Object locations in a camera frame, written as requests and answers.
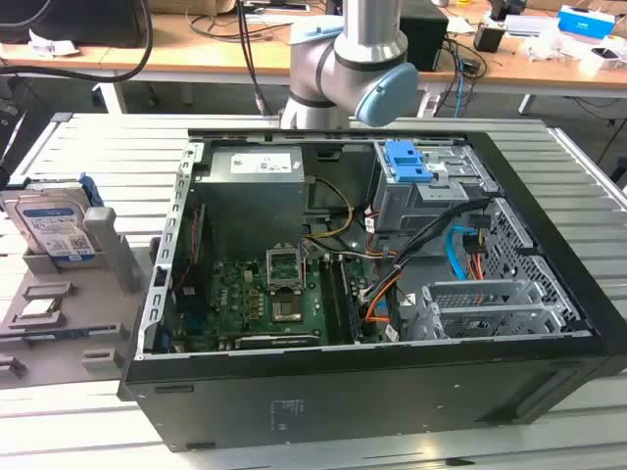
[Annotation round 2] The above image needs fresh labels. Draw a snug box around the hard disk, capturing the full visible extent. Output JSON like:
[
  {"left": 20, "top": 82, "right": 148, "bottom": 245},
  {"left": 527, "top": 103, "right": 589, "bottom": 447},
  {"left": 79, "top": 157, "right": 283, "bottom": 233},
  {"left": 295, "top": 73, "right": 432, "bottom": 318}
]
[{"left": 0, "top": 171, "right": 105, "bottom": 268}]

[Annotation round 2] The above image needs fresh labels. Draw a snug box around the blue disk carrier latch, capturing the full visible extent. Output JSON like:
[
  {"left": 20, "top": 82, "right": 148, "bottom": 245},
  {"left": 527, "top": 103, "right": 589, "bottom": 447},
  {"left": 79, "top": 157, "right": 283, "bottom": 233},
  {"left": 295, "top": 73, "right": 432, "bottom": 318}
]
[{"left": 384, "top": 140, "right": 435, "bottom": 183}]

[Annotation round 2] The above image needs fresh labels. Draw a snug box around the silver disk bay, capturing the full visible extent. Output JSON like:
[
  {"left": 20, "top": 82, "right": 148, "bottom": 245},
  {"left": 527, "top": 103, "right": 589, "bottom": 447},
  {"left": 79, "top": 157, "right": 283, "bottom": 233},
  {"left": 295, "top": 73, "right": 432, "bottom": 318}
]
[{"left": 420, "top": 279, "right": 584, "bottom": 342}]

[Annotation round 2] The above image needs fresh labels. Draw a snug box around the metal socket cover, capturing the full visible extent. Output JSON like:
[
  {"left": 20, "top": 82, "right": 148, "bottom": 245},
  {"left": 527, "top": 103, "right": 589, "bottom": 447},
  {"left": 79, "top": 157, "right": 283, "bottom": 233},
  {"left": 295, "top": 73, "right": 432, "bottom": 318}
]
[{"left": 264, "top": 242, "right": 308, "bottom": 295}]

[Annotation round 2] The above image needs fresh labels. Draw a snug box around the grey power supply unit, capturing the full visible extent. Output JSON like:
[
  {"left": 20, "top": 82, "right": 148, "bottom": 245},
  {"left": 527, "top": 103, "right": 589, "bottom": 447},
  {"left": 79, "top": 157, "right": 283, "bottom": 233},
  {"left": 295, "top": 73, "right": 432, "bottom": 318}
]
[{"left": 194, "top": 146, "right": 313, "bottom": 241}]

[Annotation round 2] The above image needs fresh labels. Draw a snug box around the CPU socket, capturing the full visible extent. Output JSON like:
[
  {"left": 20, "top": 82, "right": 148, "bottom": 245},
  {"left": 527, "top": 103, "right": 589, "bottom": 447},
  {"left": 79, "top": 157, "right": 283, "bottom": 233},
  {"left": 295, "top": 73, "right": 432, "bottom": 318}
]
[{"left": 271, "top": 289, "right": 308, "bottom": 324}]

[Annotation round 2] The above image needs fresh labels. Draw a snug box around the installed RAM stick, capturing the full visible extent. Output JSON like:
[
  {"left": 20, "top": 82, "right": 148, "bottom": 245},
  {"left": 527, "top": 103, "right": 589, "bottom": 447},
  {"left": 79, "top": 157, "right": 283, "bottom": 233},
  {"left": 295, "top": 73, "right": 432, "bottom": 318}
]
[{"left": 340, "top": 258, "right": 366, "bottom": 344}]

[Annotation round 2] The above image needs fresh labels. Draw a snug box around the grey metal drive cage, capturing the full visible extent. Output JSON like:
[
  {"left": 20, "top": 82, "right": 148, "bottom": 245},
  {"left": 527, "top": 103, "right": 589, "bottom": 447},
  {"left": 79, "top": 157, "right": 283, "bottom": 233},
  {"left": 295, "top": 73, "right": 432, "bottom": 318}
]
[{"left": 371, "top": 139, "right": 499, "bottom": 246}]

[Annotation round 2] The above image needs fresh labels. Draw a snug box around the green motherboard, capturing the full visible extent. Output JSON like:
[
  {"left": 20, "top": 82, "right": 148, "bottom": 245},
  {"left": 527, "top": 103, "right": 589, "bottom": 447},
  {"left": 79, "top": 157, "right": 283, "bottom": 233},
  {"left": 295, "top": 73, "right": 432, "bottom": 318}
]
[{"left": 170, "top": 254, "right": 393, "bottom": 352}]

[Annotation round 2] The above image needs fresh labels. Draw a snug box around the black graphics card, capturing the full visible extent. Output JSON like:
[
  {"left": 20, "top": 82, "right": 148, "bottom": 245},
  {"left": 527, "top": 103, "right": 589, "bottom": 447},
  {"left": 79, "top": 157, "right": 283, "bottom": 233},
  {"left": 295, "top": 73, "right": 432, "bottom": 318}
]
[{"left": 233, "top": 333, "right": 322, "bottom": 350}]

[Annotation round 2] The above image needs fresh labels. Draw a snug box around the black PC case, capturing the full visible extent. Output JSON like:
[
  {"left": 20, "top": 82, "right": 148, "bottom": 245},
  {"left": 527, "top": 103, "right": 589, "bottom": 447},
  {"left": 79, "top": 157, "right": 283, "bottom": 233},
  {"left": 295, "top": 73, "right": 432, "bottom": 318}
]
[{"left": 116, "top": 127, "right": 627, "bottom": 454}]

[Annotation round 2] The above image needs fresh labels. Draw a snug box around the wooden desk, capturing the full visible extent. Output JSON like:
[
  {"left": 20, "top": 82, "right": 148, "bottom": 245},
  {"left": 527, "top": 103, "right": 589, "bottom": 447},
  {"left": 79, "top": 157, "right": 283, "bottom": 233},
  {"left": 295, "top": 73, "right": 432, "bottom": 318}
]
[{"left": 0, "top": 9, "right": 627, "bottom": 117}]

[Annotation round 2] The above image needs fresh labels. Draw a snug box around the black speaker box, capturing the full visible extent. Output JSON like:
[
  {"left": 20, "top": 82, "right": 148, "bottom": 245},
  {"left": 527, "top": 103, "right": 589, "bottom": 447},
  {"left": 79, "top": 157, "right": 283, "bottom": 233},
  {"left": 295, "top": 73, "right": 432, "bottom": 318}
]
[{"left": 399, "top": 4, "right": 450, "bottom": 72}]

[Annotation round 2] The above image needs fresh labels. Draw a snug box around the blue RAM stick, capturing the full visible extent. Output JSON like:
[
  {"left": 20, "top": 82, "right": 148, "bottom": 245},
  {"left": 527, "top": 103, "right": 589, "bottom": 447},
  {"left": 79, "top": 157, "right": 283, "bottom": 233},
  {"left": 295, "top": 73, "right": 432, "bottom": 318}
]
[{"left": 22, "top": 328, "right": 94, "bottom": 342}]

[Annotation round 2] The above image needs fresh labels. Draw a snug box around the grey parts rack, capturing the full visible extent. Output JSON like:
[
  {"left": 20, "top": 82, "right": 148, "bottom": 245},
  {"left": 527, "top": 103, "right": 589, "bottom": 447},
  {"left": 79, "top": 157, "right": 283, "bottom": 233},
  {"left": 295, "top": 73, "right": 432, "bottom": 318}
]
[{"left": 0, "top": 205, "right": 163, "bottom": 391}]

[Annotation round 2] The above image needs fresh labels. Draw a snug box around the silver CPU chip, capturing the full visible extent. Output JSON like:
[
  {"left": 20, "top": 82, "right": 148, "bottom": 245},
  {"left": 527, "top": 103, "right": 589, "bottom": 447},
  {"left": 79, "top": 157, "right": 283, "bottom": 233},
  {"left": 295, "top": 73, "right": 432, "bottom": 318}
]
[{"left": 22, "top": 298, "right": 63, "bottom": 319}]

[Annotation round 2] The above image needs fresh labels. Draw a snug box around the white flat box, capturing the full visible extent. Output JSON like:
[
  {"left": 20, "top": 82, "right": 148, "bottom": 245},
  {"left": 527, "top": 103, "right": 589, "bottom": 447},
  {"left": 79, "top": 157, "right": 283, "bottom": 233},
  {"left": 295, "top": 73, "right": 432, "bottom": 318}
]
[{"left": 504, "top": 14, "right": 559, "bottom": 38}]

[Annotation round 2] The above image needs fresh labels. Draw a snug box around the black computer tower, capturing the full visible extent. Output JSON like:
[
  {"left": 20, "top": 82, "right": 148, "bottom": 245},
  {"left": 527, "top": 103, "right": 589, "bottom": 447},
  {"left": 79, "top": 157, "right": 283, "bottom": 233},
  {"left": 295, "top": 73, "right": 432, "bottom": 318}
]
[{"left": 0, "top": 0, "right": 153, "bottom": 49}]

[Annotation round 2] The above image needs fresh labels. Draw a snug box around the crumpled white paper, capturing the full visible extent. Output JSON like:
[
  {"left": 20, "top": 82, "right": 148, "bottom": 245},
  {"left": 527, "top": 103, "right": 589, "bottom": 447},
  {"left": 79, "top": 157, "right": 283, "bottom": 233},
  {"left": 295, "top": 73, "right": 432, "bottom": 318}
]
[{"left": 27, "top": 28, "right": 79, "bottom": 58}]

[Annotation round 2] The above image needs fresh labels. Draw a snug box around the small white box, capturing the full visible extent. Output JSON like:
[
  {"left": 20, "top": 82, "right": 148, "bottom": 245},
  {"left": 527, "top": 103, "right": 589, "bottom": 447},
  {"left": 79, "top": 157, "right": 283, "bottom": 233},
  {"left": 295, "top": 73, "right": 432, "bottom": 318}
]
[{"left": 580, "top": 46, "right": 624, "bottom": 74}]

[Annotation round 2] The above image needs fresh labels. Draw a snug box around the blue cardboard box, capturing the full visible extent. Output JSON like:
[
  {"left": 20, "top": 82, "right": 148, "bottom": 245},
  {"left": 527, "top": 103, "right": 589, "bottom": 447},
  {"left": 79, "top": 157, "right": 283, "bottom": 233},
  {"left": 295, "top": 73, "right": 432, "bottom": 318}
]
[{"left": 557, "top": 5, "right": 616, "bottom": 40}]

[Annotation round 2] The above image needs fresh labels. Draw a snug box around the yellow wire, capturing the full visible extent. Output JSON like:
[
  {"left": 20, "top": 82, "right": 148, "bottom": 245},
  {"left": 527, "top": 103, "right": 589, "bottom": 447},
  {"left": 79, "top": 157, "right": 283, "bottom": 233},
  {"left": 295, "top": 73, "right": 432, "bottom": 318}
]
[{"left": 306, "top": 176, "right": 357, "bottom": 241}]

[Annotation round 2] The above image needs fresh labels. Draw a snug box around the long orange wire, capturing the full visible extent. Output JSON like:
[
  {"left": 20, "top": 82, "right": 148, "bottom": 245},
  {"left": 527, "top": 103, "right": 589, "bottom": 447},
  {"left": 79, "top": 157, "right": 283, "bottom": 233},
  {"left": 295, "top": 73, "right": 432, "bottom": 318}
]
[{"left": 364, "top": 273, "right": 401, "bottom": 324}]

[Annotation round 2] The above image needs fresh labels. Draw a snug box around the black wire bundle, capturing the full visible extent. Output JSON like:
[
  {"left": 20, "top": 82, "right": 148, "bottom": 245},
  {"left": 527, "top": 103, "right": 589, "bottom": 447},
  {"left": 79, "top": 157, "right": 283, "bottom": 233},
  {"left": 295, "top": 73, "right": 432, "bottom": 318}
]
[{"left": 386, "top": 198, "right": 491, "bottom": 275}]

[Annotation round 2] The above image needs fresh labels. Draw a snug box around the light blue data wire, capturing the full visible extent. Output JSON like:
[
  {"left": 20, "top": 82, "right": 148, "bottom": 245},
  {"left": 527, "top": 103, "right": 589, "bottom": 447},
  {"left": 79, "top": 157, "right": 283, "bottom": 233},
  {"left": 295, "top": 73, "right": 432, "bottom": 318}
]
[{"left": 446, "top": 224, "right": 471, "bottom": 281}]

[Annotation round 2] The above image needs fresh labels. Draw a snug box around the black hanging cable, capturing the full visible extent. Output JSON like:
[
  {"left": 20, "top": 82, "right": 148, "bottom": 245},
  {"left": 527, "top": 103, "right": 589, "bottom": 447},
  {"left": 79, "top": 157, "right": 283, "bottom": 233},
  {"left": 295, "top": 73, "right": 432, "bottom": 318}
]
[{"left": 236, "top": 0, "right": 268, "bottom": 117}]

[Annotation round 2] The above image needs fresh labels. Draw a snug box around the blue hanging cable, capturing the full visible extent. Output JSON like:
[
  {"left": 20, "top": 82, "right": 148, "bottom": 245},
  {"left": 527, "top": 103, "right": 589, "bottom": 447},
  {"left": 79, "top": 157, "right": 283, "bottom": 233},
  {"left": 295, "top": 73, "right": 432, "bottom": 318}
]
[{"left": 453, "top": 58, "right": 467, "bottom": 118}]

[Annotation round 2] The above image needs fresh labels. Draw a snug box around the thick black cable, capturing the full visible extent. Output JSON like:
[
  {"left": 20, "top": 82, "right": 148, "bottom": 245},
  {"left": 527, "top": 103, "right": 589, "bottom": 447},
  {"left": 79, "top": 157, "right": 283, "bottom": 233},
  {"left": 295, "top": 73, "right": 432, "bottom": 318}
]
[{"left": 0, "top": 0, "right": 154, "bottom": 82}]

